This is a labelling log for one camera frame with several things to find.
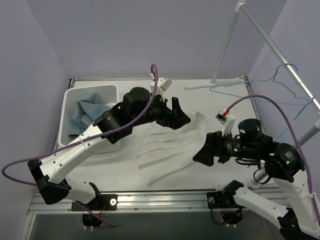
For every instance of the white plastic bin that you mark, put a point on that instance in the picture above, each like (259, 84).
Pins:
(109, 93)

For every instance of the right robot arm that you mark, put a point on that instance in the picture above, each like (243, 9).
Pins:
(281, 162)

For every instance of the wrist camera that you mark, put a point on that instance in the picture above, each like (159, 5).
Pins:
(227, 120)
(163, 84)

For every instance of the metal clothes rack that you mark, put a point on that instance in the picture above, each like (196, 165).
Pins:
(290, 68)

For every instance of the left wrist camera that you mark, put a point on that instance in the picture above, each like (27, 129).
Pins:
(163, 84)

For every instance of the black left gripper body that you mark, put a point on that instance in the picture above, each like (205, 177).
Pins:
(165, 114)

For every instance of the aluminium mounting rail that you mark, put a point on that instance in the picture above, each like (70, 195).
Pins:
(133, 202)

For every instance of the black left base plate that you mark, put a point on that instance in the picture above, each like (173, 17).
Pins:
(106, 201)

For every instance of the light blue denim skirt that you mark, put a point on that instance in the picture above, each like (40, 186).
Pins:
(88, 109)

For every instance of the white shirt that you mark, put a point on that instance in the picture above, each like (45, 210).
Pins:
(164, 151)

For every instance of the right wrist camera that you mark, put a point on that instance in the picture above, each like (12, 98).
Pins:
(227, 120)

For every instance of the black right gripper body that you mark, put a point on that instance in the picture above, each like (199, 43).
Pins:
(217, 146)

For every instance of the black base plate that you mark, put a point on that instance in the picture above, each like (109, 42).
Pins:
(219, 200)
(106, 201)

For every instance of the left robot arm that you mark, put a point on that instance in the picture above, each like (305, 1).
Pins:
(138, 107)

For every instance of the blue wire skirt hanger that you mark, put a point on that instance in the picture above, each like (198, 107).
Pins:
(272, 79)

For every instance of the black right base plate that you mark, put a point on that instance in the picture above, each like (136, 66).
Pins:
(219, 200)

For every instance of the blue wire shirt hanger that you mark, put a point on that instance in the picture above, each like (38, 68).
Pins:
(294, 119)

